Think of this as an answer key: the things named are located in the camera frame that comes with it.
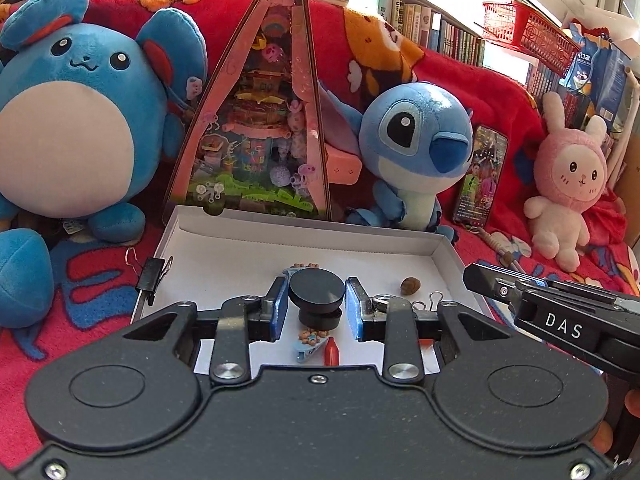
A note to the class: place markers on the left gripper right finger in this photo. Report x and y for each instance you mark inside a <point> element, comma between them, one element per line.
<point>370,325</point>

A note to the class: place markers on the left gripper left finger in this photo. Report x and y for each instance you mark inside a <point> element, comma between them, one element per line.
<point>262,316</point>

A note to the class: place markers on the blue bear hair clip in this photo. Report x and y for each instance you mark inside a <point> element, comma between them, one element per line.
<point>309,342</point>

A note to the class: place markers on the brown wooden nut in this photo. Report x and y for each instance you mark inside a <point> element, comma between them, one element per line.
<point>409,286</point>

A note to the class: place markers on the black round puck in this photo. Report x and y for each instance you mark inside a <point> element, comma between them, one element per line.
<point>316,290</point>

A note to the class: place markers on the black binder clip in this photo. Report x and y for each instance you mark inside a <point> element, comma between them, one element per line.
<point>431,304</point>

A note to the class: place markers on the clear glass dome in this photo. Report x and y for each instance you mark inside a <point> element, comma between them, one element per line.
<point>380,302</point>

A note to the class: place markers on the black round lid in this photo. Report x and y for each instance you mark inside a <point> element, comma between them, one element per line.
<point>320,321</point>

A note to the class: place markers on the person's right hand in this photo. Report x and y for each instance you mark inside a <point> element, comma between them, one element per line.
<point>607,439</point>

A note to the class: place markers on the white shallow cardboard box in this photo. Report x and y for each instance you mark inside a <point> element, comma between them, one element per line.
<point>241,253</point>

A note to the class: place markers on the red cloth bundle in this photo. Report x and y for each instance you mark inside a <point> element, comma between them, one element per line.
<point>606,220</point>

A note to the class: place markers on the binder clip on box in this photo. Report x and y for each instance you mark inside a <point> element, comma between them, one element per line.
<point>149,274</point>

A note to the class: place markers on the pink bunny plush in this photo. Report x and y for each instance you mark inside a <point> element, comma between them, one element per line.
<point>570,174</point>

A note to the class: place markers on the pink triangular toy box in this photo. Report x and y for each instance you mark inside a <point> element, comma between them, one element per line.
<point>256,142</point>

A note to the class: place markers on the blue Stitch plush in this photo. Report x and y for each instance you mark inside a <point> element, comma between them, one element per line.
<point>417,140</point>

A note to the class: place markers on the smartphone with lit screen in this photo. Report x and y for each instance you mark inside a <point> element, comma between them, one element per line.
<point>480,183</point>

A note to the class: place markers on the blue paper bag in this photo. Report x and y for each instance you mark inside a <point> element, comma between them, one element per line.
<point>598,71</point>

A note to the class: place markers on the blue round mouse plush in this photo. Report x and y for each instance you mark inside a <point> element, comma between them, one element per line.
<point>87,113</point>

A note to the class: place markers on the red patterned blanket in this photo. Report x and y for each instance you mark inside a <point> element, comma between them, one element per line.
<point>95,290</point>

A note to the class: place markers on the row of books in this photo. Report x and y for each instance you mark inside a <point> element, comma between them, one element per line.
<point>432,28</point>

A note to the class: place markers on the red plastic basket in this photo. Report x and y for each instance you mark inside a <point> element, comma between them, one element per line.
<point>519,27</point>

